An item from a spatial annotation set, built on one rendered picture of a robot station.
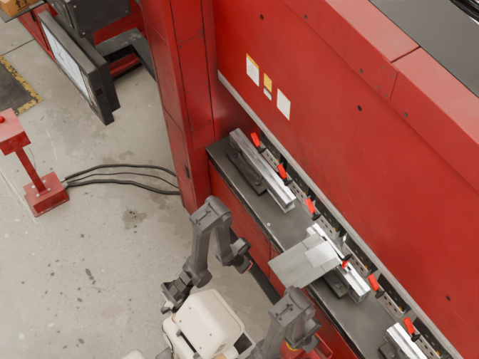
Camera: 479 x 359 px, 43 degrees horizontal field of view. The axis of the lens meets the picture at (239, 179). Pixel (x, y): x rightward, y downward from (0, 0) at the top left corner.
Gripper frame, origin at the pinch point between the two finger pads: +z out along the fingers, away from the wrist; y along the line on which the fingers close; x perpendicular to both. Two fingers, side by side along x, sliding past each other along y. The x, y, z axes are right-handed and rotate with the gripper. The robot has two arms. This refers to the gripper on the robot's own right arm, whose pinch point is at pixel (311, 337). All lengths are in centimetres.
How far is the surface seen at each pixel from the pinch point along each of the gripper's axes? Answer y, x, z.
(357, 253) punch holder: 8.3, -38.4, -12.5
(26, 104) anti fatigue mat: 279, 63, 78
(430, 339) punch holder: -33, -36, -16
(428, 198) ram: -8, -67, -73
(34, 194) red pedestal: 197, 88, 54
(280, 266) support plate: 31.8, -9.5, 4.4
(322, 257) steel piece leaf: 23.6, -24.9, 12.0
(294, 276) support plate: 24.4, -11.1, 5.2
